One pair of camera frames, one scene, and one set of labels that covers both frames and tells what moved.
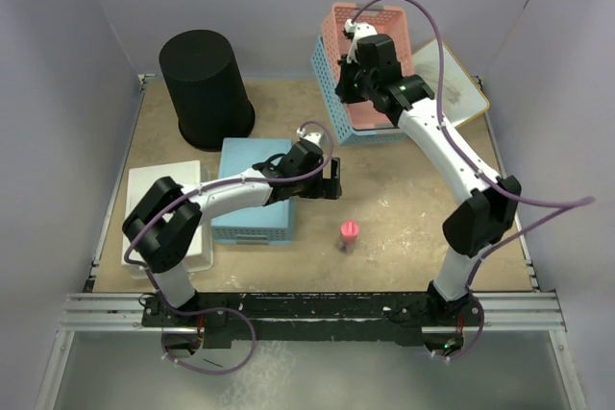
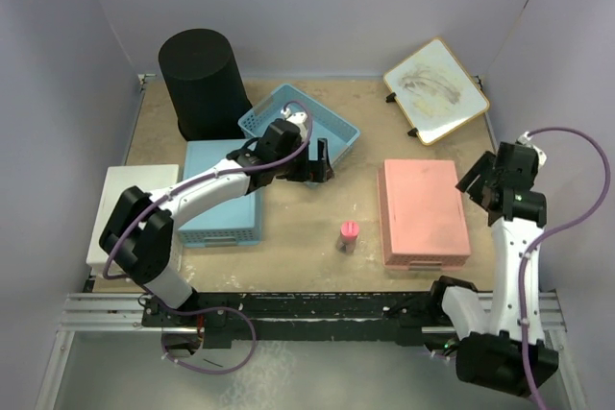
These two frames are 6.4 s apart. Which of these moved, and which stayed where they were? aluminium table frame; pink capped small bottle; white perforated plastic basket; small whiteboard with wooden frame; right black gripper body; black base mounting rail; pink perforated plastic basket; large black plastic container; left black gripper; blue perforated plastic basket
Moved: pink perforated plastic basket; white perforated plastic basket; left black gripper; blue perforated plastic basket; right black gripper body
Stayed: black base mounting rail; pink capped small bottle; aluminium table frame; small whiteboard with wooden frame; large black plastic container
